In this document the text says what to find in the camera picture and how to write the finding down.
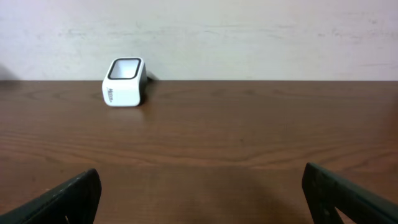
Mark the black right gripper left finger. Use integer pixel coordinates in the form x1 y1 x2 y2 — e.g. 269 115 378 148
1 169 101 224

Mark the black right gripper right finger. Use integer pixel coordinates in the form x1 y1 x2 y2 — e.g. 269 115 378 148
302 162 397 223

